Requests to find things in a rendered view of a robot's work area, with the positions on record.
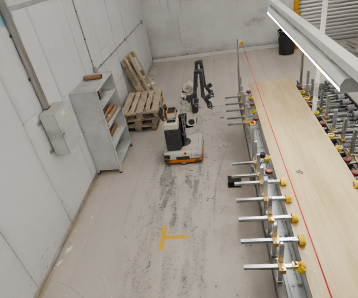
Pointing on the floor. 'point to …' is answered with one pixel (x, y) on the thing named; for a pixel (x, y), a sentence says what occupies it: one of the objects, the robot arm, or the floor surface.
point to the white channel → (330, 50)
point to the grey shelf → (97, 153)
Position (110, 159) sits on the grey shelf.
